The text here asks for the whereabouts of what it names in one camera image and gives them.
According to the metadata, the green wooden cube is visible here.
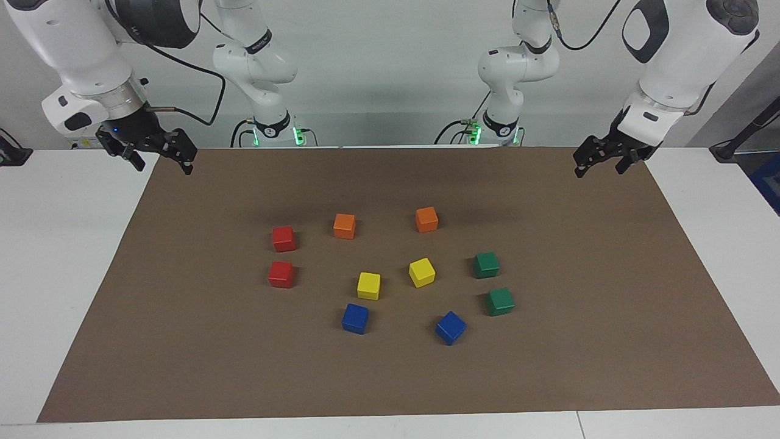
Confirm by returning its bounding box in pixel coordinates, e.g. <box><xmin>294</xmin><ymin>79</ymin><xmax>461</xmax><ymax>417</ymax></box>
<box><xmin>486</xmin><ymin>287</ymin><xmax>516</xmax><ymax>317</ymax></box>
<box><xmin>473</xmin><ymin>251</ymin><xmax>500</xmax><ymax>279</ymax></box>

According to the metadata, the black angled stand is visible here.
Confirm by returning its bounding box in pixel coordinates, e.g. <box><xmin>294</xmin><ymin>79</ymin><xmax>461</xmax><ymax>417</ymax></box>
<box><xmin>709</xmin><ymin>96</ymin><xmax>780</xmax><ymax>163</ymax></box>

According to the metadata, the black clamp stand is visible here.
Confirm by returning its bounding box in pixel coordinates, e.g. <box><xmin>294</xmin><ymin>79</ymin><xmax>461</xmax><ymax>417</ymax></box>
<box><xmin>0</xmin><ymin>127</ymin><xmax>33</xmax><ymax>167</ymax></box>

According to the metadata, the blue box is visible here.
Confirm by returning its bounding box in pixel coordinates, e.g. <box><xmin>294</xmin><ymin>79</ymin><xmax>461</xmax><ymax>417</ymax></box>
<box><xmin>748</xmin><ymin>151</ymin><xmax>780</xmax><ymax>215</ymax></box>

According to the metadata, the yellow wooden cube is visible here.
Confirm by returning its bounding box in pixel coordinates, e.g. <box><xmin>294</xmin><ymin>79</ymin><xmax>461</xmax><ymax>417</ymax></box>
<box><xmin>356</xmin><ymin>272</ymin><xmax>381</xmax><ymax>301</ymax></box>
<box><xmin>408</xmin><ymin>257</ymin><xmax>436</xmax><ymax>288</ymax></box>

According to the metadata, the blue wooden cube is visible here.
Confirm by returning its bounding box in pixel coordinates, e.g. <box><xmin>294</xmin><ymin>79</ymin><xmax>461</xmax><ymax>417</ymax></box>
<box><xmin>341</xmin><ymin>303</ymin><xmax>369</xmax><ymax>335</ymax></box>
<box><xmin>434</xmin><ymin>310</ymin><xmax>467</xmax><ymax>346</ymax></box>

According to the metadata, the brown table mat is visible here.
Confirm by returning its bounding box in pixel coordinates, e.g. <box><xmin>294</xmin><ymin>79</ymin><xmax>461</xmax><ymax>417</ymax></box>
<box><xmin>37</xmin><ymin>145</ymin><xmax>780</xmax><ymax>424</ymax></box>

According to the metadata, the black right base cable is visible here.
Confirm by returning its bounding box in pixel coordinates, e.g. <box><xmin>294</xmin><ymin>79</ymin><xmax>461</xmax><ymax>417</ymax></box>
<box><xmin>230</xmin><ymin>118</ymin><xmax>254</xmax><ymax>148</ymax></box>

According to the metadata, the black base cable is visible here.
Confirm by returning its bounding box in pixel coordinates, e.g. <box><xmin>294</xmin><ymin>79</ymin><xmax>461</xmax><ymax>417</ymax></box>
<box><xmin>230</xmin><ymin>118</ymin><xmax>254</xmax><ymax>148</ymax></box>
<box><xmin>434</xmin><ymin>90</ymin><xmax>493</xmax><ymax>146</ymax></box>

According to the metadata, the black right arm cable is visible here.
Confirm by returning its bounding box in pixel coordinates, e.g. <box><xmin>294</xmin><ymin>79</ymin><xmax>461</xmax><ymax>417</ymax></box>
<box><xmin>105</xmin><ymin>0</ymin><xmax>227</xmax><ymax>127</ymax></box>

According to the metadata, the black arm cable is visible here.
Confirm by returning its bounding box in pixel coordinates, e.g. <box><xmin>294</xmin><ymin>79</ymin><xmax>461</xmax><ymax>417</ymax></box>
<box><xmin>547</xmin><ymin>0</ymin><xmax>623</xmax><ymax>51</ymax></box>
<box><xmin>105</xmin><ymin>0</ymin><xmax>227</xmax><ymax>127</ymax></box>

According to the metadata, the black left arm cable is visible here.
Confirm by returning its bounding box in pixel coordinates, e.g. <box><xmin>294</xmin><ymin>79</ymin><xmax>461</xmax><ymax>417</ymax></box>
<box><xmin>547</xmin><ymin>0</ymin><xmax>623</xmax><ymax>51</ymax></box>

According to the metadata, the black left base cable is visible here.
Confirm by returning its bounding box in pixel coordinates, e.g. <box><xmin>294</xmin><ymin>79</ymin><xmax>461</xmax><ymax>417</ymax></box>
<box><xmin>434</xmin><ymin>90</ymin><xmax>493</xmax><ymax>146</ymax></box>

